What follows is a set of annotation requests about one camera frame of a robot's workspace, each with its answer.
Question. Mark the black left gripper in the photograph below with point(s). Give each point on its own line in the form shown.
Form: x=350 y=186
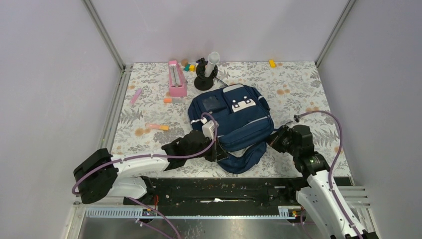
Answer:
x=217 y=153

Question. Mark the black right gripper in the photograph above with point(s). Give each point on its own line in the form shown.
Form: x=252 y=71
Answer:
x=274 y=139

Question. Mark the navy blue backpack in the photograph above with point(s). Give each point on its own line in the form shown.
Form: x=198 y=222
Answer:
x=243 y=122

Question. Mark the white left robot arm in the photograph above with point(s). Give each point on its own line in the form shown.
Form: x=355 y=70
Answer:
x=104 y=175

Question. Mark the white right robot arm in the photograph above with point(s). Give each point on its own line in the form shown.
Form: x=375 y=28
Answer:
x=318 y=194

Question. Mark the orange yellow highlighter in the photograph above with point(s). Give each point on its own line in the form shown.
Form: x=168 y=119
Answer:
x=157 y=126

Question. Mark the black round stand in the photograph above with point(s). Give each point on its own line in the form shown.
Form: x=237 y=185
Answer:
x=201 y=82

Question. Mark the pink rack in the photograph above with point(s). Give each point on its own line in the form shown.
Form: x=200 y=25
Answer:
x=177 y=80

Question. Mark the yellow block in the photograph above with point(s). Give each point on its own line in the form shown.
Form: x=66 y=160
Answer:
x=272 y=64

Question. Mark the green block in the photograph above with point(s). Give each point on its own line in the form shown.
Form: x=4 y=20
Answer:
x=187 y=67

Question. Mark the purple block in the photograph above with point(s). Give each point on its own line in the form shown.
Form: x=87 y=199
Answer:
x=201 y=61

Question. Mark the white cylinder on stand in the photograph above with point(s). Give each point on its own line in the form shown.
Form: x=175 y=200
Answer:
x=213 y=59

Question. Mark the pink highlighter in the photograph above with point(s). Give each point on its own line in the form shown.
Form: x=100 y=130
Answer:
x=136 y=96

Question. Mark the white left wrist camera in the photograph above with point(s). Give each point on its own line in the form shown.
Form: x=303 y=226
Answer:
x=208 y=127

